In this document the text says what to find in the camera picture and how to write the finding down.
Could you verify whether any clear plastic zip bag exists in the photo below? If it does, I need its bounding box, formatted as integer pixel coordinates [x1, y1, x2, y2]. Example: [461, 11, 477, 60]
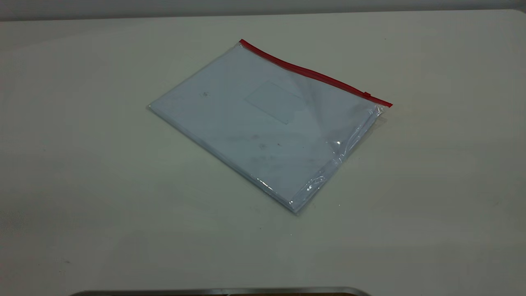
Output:
[147, 39, 393, 216]

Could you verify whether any metal table edge trim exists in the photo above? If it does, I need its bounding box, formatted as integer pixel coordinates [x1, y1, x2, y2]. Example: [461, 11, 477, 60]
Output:
[70, 287, 372, 296]

